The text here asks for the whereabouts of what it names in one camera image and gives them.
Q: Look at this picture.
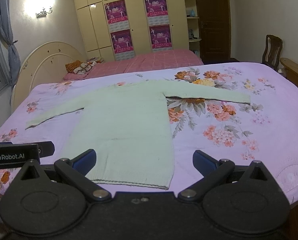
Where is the pale green knit sweater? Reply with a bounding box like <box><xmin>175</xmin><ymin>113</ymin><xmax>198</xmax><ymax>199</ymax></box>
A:
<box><xmin>26</xmin><ymin>80</ymin><xmax>250</xmax><ymax>189</ymax></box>

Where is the floral lilac bedsheet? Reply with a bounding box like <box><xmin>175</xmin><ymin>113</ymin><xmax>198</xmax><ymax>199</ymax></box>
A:
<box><xmin>0</xmin><ymin>62</ymin><xmax>298</xmax><ymax>205</ymax></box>

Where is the cream round headboard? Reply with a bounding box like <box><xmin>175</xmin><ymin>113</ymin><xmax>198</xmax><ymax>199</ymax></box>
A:
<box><xmin>11</xmin><ymin>41</ymin><xmax>86</xmax><ymax>112</ymax></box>

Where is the orange patterned pillow pile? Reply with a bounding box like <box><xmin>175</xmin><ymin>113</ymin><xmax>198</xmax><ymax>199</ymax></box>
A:
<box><xmin>65</xmin><ymin>57</ymin><xmax>104</xmax><ymax>75</ymax></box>

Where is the pink checked bed cover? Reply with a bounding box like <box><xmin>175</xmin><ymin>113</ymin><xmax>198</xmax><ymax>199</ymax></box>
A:
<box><xmin>63</xmin><ymin>49</ymin><xmax>203</xmax><ymax>81</ymax></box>

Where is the corner shelf unit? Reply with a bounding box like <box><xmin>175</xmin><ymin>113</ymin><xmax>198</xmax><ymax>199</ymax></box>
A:
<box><xmin>185</xmin><ymin>0</ymin><xmax>201</xmax><ymax>57</ymax></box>

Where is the dark wooden chair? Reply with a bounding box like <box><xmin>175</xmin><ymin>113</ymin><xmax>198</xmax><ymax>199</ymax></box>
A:
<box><xmin>262</xmin><ymin>35</ymin><xmax>283</xmax><ymax>72</ymax></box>

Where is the lower left pink poster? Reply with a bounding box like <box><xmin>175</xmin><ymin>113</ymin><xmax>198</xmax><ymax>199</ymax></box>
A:
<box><xmin>110</xmin><ymin>29</ymin><xmax>134</xmax><ymax>54</ymax></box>

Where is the pink poster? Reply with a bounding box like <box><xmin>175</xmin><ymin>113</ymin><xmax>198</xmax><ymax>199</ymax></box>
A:
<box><xmin>145</xmin><ymin>0</ymin><xmax>168</xmax><ymax>17</ymax></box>
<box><xmin>105</xmin><ymin>0</ymin><xmax>128</xmax><ymax>25</ymax></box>
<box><xmin>110</xmin><ymin>29</ymin><xmax>134</xmax><ymax>54</ymax></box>
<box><xmin>149</xmin><ymin>24</ymin><xmax>172</xmax><ymax>51</ymax></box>

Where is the lower right pink poster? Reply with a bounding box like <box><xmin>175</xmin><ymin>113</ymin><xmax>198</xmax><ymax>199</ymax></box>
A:
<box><xmin>149</xmin><ymin>24</ymin><xmax>172</xmax><ymax>51</ymax></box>

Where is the blue grey curtain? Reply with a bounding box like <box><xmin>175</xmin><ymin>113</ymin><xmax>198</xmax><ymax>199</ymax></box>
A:
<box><xmin>0</xmin><ymin>0</ymin><xmax>21</xmax><ymax>86</ymax></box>

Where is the upper left pink poster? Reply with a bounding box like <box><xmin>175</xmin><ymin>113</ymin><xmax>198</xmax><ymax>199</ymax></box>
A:
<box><xmin>105</xmin><ymin>0</ymin><xmax>128</xmax><ymax>25</ymax></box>

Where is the dark wooden door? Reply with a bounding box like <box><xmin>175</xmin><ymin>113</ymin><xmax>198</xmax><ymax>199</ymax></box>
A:
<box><xmin>196</xmin><ymin>0</ymin><xmax>231</xmax><ymax>64</ymax></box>

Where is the cream wardrobe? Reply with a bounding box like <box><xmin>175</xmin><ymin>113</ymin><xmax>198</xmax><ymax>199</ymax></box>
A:
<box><xmin>74</xmin><ymin>0</ymin><xmax>189</xmax><ymax>62</ymax></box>

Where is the upper right pink poster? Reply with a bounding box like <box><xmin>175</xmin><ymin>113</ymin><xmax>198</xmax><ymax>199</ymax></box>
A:
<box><xmin>145</xmin><ymin>0</ymin><xmax>168</xmax><ymax>17</ymax></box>

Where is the wall lamp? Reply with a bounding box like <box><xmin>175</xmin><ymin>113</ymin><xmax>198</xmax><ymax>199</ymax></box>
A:
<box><xmin>36</xmin><ymin>7</ymin><xmax>53</xmax><ymax>18</ymax></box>

